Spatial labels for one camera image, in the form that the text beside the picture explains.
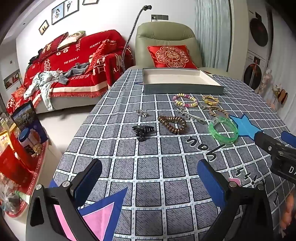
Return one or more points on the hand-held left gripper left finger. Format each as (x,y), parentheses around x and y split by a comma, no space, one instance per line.
(89,176)

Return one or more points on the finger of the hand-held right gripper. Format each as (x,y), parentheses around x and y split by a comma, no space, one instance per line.
(289,139)
(266,141)

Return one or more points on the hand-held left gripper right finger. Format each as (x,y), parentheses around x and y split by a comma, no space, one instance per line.
(210,183)

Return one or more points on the green translucent bangle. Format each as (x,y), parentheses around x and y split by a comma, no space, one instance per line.
(211,129)

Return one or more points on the black claw hair clip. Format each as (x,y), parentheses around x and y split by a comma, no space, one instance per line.
(141,136)

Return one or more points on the silver heart hair clip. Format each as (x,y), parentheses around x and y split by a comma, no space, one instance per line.
(192,115)

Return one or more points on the small clear silver clip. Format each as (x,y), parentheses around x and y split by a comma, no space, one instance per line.
(141,112)

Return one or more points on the grey tray with white inside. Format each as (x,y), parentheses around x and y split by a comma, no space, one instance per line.
(175,77)

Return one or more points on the blue orange printed cloth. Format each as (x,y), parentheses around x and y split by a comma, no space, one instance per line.
(290,208)

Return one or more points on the small black orange ornament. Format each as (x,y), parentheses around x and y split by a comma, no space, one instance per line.
(281,95)

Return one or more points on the pink flower decoration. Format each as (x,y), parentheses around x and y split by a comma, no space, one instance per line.
(266,81)

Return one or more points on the jar with blue lid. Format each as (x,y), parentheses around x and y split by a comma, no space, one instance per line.
(27,141)

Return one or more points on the white sofa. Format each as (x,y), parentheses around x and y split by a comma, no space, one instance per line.
(69,103)

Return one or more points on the clear plastic bag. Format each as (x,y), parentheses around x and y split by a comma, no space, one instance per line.
(10,199)

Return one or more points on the dark blue box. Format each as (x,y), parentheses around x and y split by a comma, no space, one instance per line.
(27,118)

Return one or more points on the pale crumpled clothes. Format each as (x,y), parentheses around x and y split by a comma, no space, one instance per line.
(44,81)

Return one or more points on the grey garment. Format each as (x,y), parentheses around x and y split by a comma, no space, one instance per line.
(74,70)

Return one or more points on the white dryer with round door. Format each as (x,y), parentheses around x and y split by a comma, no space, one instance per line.
(260,30)

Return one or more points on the red fringed pillow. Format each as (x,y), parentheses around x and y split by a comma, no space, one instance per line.
(98,58)

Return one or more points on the red covered sofa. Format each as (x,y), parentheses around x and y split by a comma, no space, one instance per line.
(76,55)

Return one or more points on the pale blue curtain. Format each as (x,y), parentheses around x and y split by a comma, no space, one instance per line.
(212,30)

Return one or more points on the red embroidered cushion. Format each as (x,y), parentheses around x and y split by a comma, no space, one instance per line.
(172,56)

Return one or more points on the red pillow with white print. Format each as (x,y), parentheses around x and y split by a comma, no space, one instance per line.
(49,49)

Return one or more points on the white green patterned pillow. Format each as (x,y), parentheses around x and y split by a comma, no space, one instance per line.
(69,39)

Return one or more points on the pale green armchair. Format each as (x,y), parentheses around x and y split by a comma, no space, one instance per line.
(166,34)

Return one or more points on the gooseneck phone holder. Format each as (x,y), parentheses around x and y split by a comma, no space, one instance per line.
(133,30)

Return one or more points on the wall poster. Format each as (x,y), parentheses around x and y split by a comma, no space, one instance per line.
(11,81)

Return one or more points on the small black picture frame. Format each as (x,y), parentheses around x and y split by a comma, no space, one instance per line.
(44,27)

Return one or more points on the wall socket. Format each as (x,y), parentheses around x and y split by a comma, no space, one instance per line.
(160,17)

